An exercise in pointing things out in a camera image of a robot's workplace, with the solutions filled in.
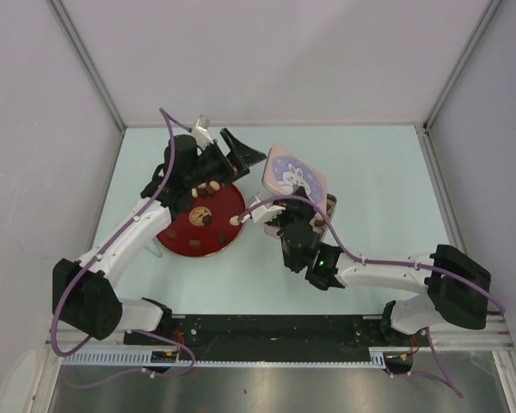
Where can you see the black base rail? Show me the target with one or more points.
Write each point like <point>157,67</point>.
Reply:
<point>283,335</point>

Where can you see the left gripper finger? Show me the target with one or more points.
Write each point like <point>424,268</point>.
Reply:
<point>241,156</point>
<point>236,174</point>

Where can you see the pink square tin box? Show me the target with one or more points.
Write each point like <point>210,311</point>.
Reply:
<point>318,224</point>

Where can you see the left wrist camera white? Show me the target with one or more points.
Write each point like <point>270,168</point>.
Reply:
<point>201,134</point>

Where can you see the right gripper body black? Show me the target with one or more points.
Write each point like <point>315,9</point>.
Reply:
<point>293,212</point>

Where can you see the white heart chocolate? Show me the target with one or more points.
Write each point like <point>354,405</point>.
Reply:
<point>234,220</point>

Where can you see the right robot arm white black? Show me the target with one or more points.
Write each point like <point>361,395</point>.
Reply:
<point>447,286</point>

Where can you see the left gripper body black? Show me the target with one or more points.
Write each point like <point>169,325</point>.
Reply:
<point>211,164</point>

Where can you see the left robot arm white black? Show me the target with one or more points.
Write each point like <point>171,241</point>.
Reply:
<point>83,291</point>

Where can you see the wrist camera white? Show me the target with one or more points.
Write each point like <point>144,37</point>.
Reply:
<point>201,134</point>
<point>262,212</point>

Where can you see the brown square chocolate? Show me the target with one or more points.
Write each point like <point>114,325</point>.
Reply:
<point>195,243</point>

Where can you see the red round plate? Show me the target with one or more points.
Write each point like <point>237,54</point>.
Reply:
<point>207,217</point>

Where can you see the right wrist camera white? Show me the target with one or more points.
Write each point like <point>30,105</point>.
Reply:
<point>262,212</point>

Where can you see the white slotted cable duct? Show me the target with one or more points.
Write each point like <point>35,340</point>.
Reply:
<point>361,358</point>

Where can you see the silver tin lid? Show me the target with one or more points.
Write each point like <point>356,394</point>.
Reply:
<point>284,174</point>

